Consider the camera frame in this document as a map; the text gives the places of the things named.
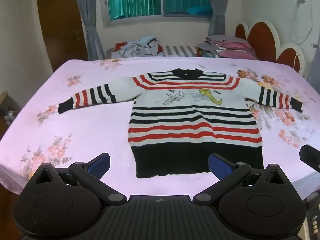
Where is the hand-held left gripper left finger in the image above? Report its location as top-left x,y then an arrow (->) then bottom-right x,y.
29,152 -> 127,205

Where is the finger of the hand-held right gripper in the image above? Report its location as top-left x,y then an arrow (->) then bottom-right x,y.
299,144 -> 320,173

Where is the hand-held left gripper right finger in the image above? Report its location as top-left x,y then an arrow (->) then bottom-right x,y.
194,153 -> 293,204

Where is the striped knit sweater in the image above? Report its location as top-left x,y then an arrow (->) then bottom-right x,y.
58,68 -> 303,178

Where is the stack of folded clothes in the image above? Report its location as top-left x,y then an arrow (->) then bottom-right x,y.
196,34 -> 258,60

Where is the pile of crumpled clothes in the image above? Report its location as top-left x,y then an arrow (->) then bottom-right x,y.
111,35 -> 163,59

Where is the pink floral bed sheet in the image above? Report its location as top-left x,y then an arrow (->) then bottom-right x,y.
0,56 -> 320,196

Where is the grey device with buttons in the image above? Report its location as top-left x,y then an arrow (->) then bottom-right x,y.
303,194 -> 320,240

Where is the dark bedside object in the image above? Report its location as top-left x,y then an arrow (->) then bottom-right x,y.
0,91 -> 22,128

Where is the grey striped cloth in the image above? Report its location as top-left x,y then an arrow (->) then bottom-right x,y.
162,44 -> 201,57

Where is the scalloped red headboard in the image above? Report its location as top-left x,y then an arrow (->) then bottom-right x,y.
235,20 -> 307,76

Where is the brown wooden door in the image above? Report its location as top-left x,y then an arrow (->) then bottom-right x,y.
36,0 -> 88,73

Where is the grey curtain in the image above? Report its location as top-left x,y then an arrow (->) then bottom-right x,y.
74,0 -> 105,61
206,0 -> 235,37

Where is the white cable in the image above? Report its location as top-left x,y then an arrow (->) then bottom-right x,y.
291,2 -> 314,64

